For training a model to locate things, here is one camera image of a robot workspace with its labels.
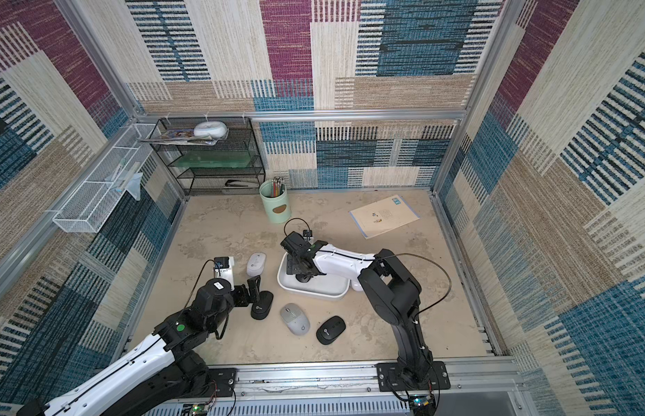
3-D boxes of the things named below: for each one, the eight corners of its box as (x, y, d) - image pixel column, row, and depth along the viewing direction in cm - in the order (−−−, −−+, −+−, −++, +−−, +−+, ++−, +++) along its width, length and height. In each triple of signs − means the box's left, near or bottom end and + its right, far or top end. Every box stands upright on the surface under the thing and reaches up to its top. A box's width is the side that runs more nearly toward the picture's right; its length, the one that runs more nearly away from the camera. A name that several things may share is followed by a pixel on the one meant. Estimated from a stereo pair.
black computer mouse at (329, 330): (324, 349, 81) (324, 347, 79) (313, 334, 83) (312, 332, 81) (348, 327, 85) (348, 325, 83) (336, 314, 87) (336, 311, 85)
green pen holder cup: (265, 224, 111) (256, 195, 97) (269, 206, 118) (261, 176, 104) (290, 224, 111) (284, 195, 97) (292, 206, 118) (287, 176, 104)
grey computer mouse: (297, 340, 82) (296, 338, 80) (278, 314, 88) (277, 311, 85) (313, 327, 85) (313, 324, 83) (294, 302, 90) (293, 298, 88)
